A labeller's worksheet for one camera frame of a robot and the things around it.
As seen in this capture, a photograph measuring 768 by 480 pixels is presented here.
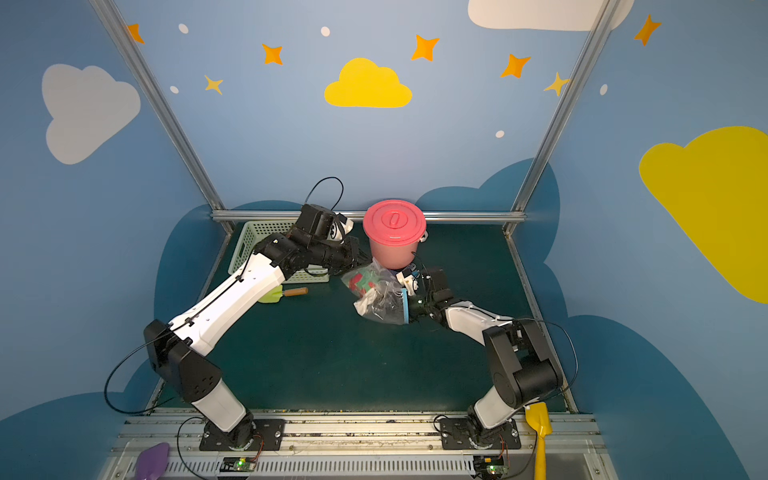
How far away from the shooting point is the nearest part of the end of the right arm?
705mm

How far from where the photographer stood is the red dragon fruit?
816mm

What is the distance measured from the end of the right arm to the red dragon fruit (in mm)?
124
